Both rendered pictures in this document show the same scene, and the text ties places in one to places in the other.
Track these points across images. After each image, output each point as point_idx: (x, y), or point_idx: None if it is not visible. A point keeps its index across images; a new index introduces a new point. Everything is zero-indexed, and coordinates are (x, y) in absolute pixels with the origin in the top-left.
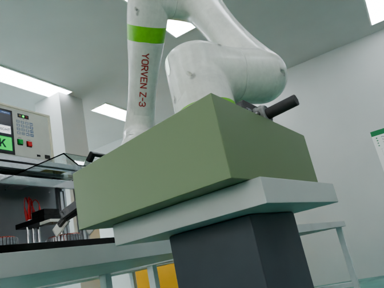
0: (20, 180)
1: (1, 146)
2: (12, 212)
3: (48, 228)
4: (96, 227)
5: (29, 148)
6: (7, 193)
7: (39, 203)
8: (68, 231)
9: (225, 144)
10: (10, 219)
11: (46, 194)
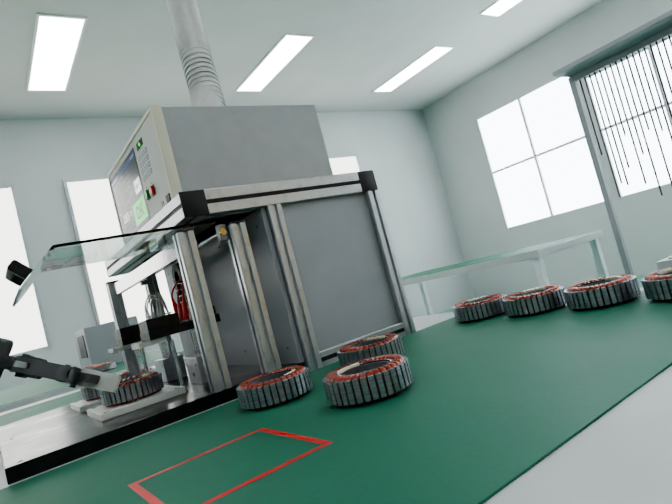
0: (144, 271)
1: (142, 216)
2: (232, 281)
3: (270, 301)
4: None
5: (155, 197)
6: (222, 252)
7: (182, 290)
8: (253, 322)
9: None
10: (233, 293)
11: (254, 231)
